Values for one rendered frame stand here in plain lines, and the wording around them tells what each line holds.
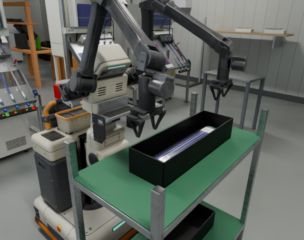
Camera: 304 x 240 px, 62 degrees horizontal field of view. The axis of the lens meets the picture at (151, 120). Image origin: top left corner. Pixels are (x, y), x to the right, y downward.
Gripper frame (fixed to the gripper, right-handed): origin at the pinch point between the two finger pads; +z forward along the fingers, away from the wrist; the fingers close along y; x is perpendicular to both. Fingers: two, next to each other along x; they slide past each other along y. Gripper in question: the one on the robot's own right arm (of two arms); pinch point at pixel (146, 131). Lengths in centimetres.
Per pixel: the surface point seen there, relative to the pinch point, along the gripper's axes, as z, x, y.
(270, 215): 116, -23, 132
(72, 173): 18.6, 21.4, -17.9
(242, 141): 21, -14, 57
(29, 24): -13, 497, 194
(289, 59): 38, 69, 491
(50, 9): -40, 283, 126
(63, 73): 101, 511, 264
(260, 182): 117, -1, 174
